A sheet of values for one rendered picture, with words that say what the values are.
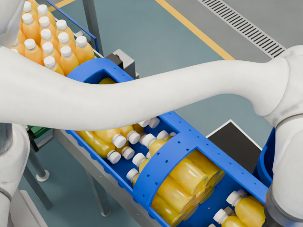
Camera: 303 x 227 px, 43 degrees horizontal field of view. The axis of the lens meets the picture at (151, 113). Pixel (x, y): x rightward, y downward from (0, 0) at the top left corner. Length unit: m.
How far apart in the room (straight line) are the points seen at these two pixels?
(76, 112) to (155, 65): 2.41
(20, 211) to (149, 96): 0.79
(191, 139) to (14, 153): 0.48
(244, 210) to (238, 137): 1.32
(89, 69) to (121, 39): 1.85
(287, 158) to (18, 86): 0.37
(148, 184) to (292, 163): 0.59
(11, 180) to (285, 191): 0.72
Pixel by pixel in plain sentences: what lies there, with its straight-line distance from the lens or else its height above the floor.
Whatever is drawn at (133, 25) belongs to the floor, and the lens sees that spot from 3.20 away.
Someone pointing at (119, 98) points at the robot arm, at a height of 1.76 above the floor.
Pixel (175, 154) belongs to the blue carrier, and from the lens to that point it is 1.06.
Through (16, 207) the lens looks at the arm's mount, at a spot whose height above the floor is 1.07.
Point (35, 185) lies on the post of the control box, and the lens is 2.12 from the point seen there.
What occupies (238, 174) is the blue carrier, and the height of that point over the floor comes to 1.22.
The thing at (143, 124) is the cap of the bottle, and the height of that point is 1.13.
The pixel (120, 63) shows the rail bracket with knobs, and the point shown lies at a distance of 1.58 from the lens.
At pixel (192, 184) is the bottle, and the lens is 1.07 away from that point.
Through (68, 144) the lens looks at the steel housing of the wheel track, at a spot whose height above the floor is 0.87.
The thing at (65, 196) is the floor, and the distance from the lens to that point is 2.41.
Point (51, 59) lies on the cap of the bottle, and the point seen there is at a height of 1.12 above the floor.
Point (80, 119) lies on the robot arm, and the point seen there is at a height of 1.76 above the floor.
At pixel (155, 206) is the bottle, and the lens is 1.17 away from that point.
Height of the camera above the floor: 2.17
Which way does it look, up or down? 56 degrees down
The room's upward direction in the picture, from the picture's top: 2 degrees counter-clockwise
